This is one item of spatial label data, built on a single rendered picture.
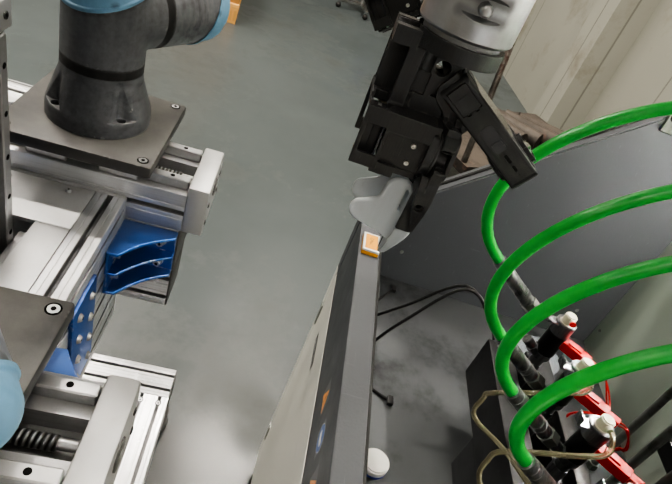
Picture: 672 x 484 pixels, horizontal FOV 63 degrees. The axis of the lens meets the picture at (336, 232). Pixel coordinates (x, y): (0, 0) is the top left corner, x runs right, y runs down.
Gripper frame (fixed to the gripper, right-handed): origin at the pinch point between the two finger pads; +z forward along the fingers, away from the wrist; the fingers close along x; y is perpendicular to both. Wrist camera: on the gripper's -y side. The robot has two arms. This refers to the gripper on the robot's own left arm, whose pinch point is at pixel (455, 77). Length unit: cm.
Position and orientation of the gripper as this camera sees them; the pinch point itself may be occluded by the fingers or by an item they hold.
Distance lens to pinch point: 73.0
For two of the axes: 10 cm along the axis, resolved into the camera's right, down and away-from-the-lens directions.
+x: -2.2, 3.1, -9.2
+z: 3.5, 9.1, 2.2
